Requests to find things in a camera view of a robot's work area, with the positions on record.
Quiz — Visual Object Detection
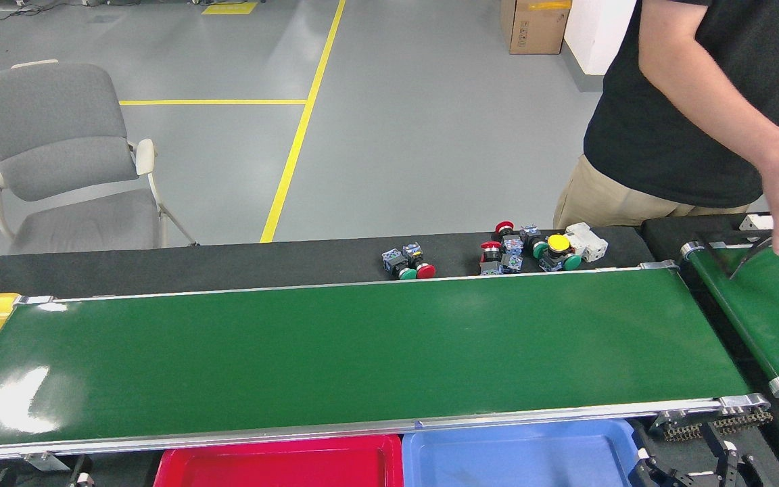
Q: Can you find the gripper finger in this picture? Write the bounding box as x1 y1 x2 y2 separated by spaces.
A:
632 438 694 487
704 433 759 487
68 455 96 487

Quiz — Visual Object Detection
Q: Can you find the yellow push button switch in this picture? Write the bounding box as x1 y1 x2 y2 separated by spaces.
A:
538 233 573 273

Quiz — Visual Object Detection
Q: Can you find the short green conveyor belt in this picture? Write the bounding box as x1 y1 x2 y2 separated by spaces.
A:
680 230 779 400

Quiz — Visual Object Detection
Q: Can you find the long green conveyor belt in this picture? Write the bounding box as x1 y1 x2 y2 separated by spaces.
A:
0 260 772 471

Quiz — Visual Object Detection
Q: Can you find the blue plastic bin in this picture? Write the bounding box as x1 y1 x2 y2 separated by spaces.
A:
401 418 640 487

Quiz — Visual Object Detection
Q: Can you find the red plastic bin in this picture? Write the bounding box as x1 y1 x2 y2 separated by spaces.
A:
153 433 405 487

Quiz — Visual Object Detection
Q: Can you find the person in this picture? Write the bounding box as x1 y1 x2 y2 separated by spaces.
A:
552 0 779 231

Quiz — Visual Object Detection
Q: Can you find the grey office chair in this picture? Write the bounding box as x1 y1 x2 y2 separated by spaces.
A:
0 59 199 256

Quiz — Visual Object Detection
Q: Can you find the cardboard box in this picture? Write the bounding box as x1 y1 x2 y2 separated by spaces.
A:
500 0 573 55

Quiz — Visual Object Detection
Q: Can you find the conveyor drive chain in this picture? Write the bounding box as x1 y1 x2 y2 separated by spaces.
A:
660 408 774 444

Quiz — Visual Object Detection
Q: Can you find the black cable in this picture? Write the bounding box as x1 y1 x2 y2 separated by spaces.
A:
728 230 779 279

